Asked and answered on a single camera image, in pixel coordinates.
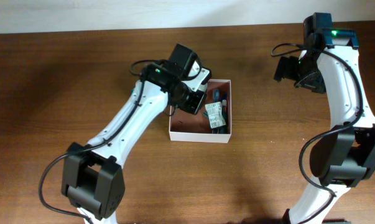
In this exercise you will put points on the white cardboard box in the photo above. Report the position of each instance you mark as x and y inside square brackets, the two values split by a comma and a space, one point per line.
[196, 128]

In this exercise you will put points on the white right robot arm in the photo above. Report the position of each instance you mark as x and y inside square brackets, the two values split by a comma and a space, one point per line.
[335, 161]

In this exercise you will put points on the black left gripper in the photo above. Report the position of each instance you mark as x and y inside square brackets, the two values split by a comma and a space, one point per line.
[194, 105]

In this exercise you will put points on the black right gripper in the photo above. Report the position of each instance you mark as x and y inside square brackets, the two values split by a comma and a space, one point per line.
[287, 68]

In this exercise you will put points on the green white packet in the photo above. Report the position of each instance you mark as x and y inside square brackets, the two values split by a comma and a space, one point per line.
[215, 117]

